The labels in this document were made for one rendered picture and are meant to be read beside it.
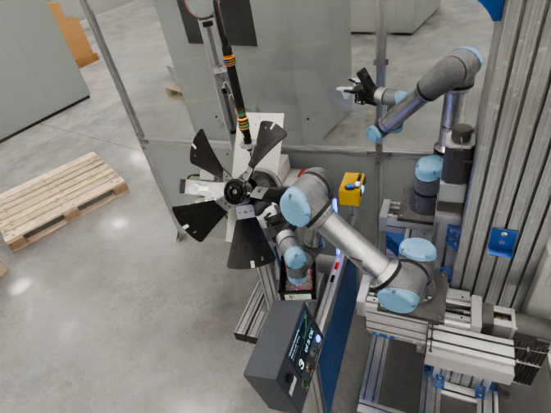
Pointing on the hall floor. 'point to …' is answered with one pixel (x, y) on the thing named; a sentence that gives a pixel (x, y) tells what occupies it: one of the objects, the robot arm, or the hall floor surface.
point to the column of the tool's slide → (214, 78)
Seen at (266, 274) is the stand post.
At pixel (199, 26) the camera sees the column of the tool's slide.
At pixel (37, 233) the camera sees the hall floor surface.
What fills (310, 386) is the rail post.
